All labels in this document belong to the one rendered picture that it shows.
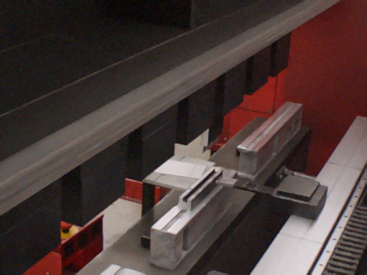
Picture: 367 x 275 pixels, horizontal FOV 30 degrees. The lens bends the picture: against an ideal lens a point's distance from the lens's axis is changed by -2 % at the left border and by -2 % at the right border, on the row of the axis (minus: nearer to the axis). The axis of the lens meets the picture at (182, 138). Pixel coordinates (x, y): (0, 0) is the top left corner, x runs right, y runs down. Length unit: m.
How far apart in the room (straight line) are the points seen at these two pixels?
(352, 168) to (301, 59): 0.66
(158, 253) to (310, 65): 1.12
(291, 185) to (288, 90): 0.90
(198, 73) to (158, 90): 0.11
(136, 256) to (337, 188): 0.54
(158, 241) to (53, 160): 0.97
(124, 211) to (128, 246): 2.05
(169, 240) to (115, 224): 2.05
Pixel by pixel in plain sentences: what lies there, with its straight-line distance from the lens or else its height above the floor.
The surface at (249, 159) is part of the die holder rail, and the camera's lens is 2.00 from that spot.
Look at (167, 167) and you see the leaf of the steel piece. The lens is 1.73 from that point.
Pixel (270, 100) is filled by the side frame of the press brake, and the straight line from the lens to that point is 2.51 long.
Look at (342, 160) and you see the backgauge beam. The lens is 1.94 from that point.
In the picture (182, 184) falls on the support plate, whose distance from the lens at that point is 1.66.
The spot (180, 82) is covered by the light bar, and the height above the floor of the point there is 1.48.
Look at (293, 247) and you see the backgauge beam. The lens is 1.47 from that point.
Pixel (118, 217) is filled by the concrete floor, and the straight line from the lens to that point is 3.63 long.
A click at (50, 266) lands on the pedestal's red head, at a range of 1.76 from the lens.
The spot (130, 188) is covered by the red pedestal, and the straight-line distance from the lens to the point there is 3.77.
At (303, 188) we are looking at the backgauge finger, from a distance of 1.61.
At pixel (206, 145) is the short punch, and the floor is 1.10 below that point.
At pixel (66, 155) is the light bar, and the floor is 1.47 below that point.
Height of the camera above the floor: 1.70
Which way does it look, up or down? 21 degrees down
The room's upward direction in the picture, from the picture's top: 4 degrees clockwise
